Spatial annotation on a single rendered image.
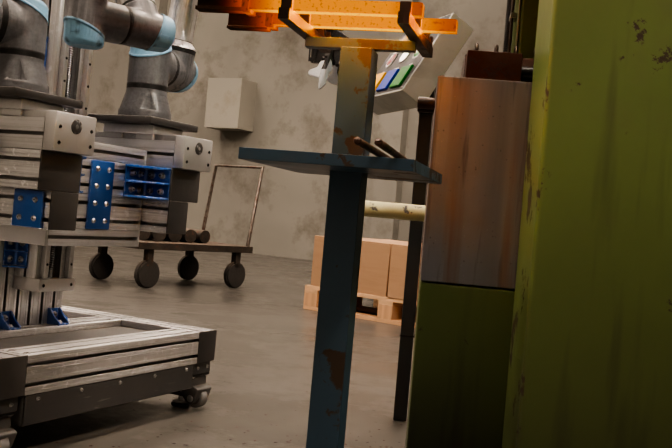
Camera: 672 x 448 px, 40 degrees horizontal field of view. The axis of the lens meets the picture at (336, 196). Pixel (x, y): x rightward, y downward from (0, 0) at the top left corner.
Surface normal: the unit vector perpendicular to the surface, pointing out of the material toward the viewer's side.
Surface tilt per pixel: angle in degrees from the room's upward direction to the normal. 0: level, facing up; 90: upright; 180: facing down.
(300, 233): 90
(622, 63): 90
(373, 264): 90
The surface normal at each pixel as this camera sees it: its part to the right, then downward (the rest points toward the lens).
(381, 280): -0.63, -0.07
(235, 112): -0.44, -0.06
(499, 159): -0.09, -0.03
